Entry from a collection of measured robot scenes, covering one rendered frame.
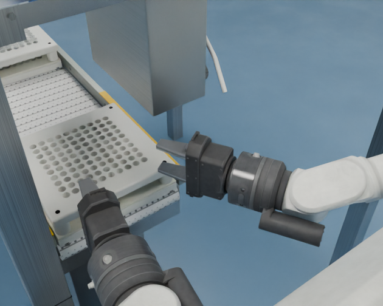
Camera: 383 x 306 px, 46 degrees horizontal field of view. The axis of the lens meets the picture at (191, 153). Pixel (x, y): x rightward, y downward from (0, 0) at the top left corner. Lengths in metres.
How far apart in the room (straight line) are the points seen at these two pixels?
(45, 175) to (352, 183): 0.53
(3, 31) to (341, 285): 0.44
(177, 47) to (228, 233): 1.37
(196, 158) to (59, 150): 0.32
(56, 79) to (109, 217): 0.68
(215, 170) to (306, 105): 2.04
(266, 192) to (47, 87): 0.72
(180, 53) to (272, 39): 2.69
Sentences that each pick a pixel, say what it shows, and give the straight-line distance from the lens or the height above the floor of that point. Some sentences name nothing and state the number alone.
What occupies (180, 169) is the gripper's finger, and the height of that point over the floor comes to 1.00.
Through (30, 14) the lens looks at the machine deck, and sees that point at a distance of 0.58.
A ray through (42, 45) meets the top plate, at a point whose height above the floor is 0.96.
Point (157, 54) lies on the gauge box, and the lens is 0.68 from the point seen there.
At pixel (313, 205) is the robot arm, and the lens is 0.68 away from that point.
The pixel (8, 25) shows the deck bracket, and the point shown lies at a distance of 0.57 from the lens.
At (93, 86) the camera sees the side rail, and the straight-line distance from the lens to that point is 1.15.
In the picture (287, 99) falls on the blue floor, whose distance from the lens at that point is 2.76.
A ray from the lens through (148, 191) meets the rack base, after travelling 0.87.
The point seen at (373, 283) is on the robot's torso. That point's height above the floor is 1.28.
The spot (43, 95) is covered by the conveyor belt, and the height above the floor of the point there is 0.89.
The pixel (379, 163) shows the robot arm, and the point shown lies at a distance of 0.73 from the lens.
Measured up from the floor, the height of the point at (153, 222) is 0.80.
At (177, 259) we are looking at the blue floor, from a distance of 1.89.
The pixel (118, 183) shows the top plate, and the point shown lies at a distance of 0.83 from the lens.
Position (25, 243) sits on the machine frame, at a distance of 0.69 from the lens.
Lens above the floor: 1.55
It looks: 42 degrees down
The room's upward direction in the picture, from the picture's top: straight up
